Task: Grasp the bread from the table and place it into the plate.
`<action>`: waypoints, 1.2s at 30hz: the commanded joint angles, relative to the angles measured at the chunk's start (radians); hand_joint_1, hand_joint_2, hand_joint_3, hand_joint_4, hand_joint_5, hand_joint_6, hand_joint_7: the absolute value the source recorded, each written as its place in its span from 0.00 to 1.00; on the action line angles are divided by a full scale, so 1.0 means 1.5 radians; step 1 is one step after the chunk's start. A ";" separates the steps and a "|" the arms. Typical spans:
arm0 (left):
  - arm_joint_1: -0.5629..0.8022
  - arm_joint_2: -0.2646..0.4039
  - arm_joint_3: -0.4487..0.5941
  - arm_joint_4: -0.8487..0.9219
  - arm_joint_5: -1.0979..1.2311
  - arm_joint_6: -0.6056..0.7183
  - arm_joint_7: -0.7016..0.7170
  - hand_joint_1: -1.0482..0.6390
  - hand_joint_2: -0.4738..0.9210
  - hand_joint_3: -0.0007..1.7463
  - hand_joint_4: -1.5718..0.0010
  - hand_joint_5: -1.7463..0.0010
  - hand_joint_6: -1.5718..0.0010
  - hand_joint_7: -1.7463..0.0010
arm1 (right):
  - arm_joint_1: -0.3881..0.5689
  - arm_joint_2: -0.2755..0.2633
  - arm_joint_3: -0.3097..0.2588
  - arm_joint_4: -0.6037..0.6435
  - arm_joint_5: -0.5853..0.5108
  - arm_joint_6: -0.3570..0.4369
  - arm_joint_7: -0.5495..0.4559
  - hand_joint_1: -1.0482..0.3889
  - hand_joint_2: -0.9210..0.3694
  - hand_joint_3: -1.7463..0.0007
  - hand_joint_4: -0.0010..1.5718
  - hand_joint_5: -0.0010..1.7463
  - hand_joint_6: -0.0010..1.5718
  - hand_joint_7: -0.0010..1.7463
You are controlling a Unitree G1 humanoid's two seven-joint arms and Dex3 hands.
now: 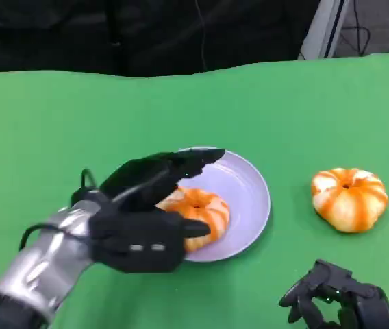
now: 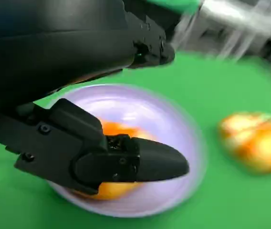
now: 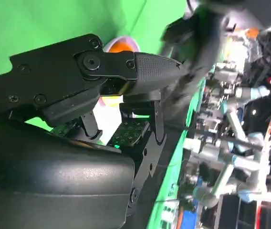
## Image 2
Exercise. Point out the green table cloth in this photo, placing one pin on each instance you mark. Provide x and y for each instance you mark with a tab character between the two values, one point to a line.
221	202

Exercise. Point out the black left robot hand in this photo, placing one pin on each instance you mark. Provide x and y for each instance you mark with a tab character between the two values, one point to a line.
54	47

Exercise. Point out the orange and white bread roll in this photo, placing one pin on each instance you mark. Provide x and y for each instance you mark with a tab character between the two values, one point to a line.
116	190
257	148

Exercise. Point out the grey workshop equipment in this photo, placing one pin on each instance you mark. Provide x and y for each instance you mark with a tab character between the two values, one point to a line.
233	23

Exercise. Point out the lilac plate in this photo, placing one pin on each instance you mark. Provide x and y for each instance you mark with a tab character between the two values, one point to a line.
138	105

